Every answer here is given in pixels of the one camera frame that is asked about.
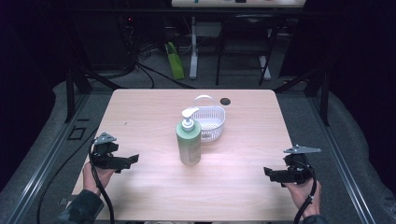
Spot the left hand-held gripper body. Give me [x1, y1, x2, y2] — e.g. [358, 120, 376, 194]
[90, 132, 126, 171]

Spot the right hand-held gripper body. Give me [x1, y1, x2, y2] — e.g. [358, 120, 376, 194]
[279, 144, 322, 185]

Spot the person's left hand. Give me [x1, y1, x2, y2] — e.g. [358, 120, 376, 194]
[81, 161, 117, 197]

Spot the person's right hand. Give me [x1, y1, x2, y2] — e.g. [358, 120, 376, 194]
[281, 178, 322, 219]

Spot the green pump soap bottle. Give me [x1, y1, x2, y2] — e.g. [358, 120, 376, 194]
[175, 106, 203, 167]

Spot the black metal stand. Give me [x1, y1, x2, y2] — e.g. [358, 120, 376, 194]
[63, 63, 127, 124]
[273, 62, 332, 127]

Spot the green bag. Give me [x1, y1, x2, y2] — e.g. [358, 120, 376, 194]
[164, 41, 186, 80]

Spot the white desk with legs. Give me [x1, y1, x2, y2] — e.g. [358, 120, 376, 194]
[170, 0, 308, 81]

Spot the black chair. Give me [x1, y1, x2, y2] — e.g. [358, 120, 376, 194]
[215, 13, 276, 87]

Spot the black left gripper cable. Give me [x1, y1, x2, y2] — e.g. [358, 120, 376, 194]
[36, 126, 117, 224]

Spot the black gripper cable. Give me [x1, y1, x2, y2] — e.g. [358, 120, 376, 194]
[36, 126, 117, 224]
[292, 159, 318, 224]

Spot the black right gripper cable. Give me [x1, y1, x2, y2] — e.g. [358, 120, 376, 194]
[292, 159, 318, 224]

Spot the aluminium floor rail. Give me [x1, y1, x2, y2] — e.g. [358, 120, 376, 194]
[5, 92, 92, 224]
[306, 94, 378, 224]

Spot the white plastic basket with handle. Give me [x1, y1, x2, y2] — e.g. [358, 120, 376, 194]
[190, 94, 227, 144]

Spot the black floor cable bundle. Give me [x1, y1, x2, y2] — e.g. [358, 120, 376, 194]
[116, 15, 195, 91]

